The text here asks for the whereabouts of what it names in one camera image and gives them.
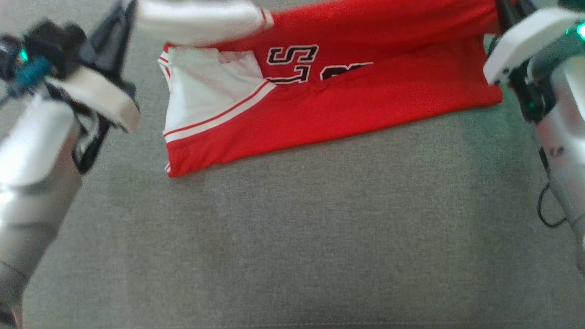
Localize blue left camera connector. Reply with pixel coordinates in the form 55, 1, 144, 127
11, 56, 52, 94

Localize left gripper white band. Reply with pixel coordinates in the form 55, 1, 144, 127
45, 0, 143, 134

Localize red and white jersey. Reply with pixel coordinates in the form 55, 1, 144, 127
136, 0, 504, 179

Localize grey fabric sofa seat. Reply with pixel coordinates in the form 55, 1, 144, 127
0, 0, 585, 329

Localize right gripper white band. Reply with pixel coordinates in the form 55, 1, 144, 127
483, 0, 585, 87

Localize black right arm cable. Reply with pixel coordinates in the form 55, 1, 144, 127
536, 145, 569, 229

